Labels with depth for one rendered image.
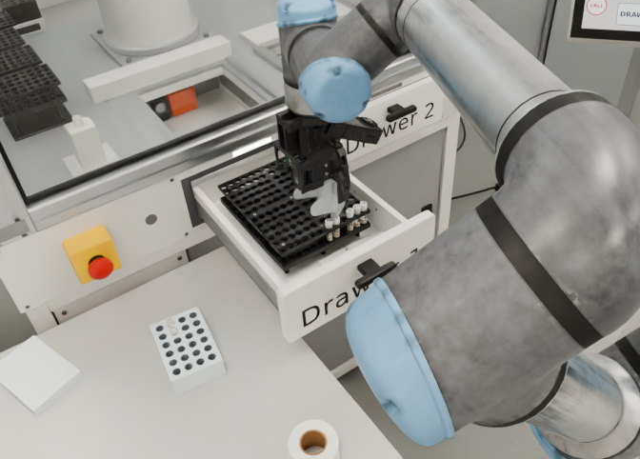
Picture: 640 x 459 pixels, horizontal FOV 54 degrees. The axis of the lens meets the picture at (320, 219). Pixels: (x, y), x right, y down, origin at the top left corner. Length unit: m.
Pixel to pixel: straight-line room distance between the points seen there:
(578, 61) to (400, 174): 1.49
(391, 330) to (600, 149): 0.17
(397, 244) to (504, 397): 0.58
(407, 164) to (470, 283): 1.10
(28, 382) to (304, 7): 0.71
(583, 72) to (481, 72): 2.31
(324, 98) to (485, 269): 0.36
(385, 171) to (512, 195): 1.05
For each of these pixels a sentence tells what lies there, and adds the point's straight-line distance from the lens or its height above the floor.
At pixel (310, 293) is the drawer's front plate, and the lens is 0.93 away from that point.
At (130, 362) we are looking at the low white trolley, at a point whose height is 0.76.
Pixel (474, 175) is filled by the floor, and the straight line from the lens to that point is 2.64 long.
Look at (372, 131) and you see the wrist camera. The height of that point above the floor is 1.06.
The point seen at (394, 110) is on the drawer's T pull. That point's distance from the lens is 1.30.
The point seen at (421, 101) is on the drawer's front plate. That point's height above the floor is 0.89.
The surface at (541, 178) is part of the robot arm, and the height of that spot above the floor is 1.35.
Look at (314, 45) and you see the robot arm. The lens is 0.74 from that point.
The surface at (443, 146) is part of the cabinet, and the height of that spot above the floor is 0.70.
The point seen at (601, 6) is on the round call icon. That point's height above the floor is 1.01.
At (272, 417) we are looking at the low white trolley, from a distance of 0.98.
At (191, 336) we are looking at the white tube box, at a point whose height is 0.79.
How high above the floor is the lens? 1.60
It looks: 41 degrees down
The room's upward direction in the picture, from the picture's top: 4 degrees counter-clockwise
